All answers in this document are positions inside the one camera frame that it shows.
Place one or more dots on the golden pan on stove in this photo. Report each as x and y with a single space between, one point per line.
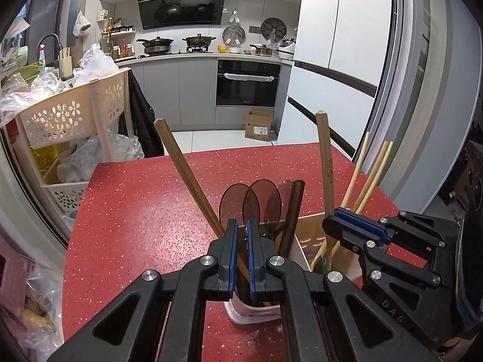
198 43

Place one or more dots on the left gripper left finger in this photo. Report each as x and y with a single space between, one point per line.
210 278

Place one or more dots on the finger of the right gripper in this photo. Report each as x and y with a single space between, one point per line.
353 231

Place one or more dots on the white refrigerator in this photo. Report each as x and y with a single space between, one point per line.
340 53

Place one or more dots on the long wooden chopstick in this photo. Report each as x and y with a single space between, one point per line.
324 141
165 134

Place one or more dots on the pink plastic stool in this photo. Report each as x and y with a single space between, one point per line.
15 271

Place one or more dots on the cream plastic storage trolley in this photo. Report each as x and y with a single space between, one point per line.
77 113

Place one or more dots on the pink plastic utensil holder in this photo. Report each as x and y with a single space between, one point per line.
309 238

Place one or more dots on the wooden knife block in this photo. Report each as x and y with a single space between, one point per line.
65 63

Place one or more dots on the cardboard box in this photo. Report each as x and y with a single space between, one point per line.
258 125

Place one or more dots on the black utensil handle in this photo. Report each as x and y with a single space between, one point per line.
292 215

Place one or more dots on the black wok on stove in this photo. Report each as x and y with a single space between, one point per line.
156 46

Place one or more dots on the translucent dark plastic spoon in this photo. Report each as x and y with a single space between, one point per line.
232 204

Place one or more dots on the built-in black oven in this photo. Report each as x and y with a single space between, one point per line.
246 83

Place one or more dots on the thin bamboo chopstick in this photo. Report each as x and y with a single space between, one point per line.
378 175
356 172
371 177

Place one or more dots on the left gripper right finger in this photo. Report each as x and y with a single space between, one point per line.
297 292

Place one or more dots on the black range hood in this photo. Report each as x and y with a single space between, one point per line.
166 13

